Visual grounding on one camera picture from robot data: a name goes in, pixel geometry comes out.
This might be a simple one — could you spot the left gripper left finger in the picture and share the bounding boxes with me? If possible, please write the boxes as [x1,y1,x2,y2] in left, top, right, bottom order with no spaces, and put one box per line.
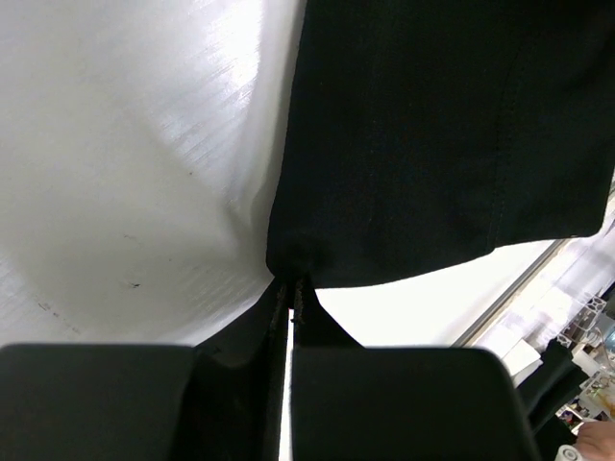
[1,282,288,460]

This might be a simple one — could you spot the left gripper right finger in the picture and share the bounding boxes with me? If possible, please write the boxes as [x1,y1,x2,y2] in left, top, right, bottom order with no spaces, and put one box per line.
[290,278,539,460]

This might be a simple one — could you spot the black skirt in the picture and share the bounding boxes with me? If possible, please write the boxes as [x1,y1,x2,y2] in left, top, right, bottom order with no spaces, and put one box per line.
[266,1,614,288]

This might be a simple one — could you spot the aluminium table edge rail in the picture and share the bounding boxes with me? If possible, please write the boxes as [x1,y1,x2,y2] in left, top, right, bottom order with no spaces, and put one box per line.
[453,238,573,347]

